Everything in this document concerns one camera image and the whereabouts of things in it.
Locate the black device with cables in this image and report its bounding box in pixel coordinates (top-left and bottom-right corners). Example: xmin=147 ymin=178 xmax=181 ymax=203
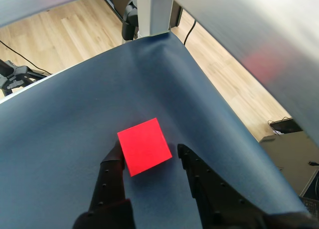
xmin=268 ymin=116 xmax=304 ymax=134

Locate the dark grey table mat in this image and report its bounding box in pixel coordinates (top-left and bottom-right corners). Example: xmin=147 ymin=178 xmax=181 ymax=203
xmin=0 ymin=31 xmax=310 ymax=229

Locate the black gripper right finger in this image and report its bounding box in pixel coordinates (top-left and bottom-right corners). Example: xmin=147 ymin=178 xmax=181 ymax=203
xmin=176 ymin=143 xmax=319 ymax=229

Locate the white frame post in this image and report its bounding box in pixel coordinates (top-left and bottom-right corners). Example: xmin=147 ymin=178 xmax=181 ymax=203
xmin=136 ymin=0 xmax=173 ymax=37

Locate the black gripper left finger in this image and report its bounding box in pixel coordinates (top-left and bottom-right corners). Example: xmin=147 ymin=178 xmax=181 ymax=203
xmin=72 ymin=140 xmax=137 ymax=229

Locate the grey cabinet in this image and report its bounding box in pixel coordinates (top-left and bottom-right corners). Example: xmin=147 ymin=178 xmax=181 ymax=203
xmin=259 ymin=130 xmax=319 ymax=197

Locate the grey frame beam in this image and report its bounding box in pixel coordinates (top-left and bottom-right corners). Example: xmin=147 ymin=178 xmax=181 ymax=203
xmin=0 ymin=0 xmax=118 ymax=28
xmin=161 ymin=0 xmax=319 ymax=152

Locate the black tripod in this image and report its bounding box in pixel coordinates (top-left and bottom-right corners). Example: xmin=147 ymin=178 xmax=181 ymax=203
xmin=0 ymin=60 xmax=52 ymax=97

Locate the red cube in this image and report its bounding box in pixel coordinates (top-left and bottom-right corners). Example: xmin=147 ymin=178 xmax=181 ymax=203
xmin=117 ymin=117 xmax=173 ymax=177

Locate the thin black floor cable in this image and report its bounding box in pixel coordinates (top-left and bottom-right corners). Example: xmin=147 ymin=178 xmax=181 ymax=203
xmin=0 ymin=40 xmax=48 ymax=75
xmin=183 ymin=20 xmax=197 ymax=45

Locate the black stand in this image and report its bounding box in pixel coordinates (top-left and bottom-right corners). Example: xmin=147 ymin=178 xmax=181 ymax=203
xmin=121 ymin=0 xmax=139 ymax=41

